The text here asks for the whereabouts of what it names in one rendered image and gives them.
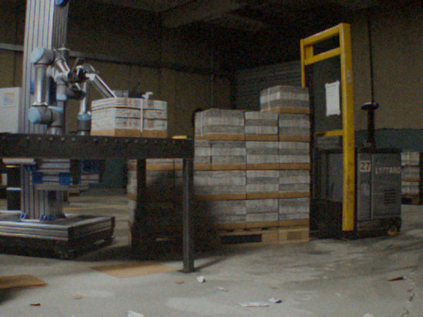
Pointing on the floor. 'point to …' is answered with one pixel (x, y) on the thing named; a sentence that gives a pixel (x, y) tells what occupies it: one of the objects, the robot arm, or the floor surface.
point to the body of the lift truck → (367, 186)
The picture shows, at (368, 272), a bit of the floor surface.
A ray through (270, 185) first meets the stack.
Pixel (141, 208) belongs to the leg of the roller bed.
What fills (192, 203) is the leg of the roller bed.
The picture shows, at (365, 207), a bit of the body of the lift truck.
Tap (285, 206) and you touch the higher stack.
